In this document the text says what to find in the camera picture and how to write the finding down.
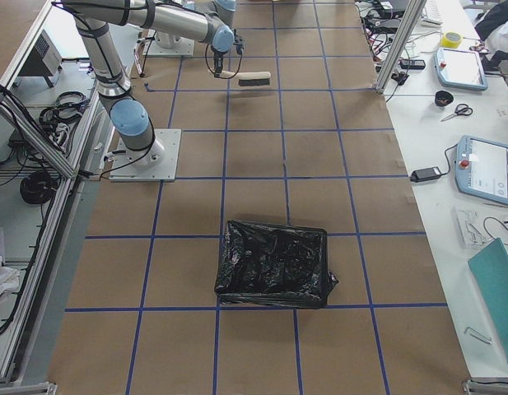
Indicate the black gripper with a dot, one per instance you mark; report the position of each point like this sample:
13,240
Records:
217,58

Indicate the white hand brush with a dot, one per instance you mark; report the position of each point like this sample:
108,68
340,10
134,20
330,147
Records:
247,79

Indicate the small black bowl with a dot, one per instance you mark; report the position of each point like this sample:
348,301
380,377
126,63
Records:
443,98

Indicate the black power adapter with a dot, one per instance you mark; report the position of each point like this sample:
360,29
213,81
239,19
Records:
425,174

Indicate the yellow tape roll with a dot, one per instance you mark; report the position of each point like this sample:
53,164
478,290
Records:
451,40

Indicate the far blue teach pendant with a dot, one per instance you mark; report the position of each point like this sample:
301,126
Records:
460,69

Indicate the blue teach pendant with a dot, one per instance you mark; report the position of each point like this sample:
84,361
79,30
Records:
460,69
481,169

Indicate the scissors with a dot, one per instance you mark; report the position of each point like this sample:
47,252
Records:
461,109

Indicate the near blue teach pendant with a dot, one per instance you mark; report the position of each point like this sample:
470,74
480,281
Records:
481,169

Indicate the teal folder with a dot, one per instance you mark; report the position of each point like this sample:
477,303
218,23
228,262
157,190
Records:
490,270

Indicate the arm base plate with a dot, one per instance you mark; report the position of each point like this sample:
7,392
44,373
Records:
160,163
168,46

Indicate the aluminium frame post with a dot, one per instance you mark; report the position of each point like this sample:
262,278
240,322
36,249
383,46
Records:
406,26

